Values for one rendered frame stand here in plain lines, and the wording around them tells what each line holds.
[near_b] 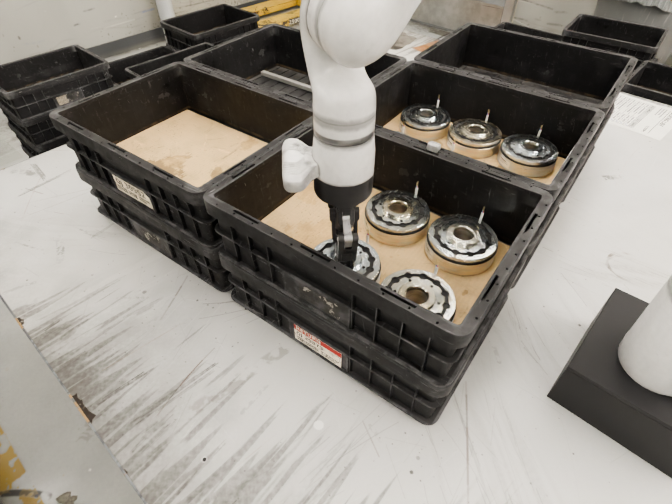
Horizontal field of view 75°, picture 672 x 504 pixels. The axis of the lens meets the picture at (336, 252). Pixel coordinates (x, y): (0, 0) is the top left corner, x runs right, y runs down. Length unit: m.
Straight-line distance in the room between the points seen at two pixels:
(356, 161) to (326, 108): 0.07
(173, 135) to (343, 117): 0.58
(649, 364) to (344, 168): 0.44
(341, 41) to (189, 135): 0.62
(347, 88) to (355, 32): 0.07
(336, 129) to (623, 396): 0.48
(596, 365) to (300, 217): 0.48
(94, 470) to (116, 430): 0.81
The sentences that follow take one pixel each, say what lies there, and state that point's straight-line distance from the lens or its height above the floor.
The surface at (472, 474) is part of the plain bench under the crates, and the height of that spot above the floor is 0.70.
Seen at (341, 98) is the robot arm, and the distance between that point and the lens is 0.47.
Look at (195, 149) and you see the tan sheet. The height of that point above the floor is 0.83.
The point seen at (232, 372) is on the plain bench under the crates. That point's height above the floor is 0.70.
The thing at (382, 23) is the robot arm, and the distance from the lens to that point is 0.43.
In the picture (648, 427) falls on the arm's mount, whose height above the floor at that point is 0.76.
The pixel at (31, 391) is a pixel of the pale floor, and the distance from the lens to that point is 1.76.
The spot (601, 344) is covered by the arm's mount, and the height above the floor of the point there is 0.79.
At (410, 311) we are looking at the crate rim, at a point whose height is 0.93.
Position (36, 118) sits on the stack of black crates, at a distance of 2.10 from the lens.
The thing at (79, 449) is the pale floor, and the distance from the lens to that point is 1.58.
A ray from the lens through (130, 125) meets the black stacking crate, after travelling 1.02.
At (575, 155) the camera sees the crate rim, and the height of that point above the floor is 0.93.
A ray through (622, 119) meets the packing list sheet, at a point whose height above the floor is 0.70.
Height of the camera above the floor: 1.30
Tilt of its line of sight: 45 degrees down
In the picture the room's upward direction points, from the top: straight up
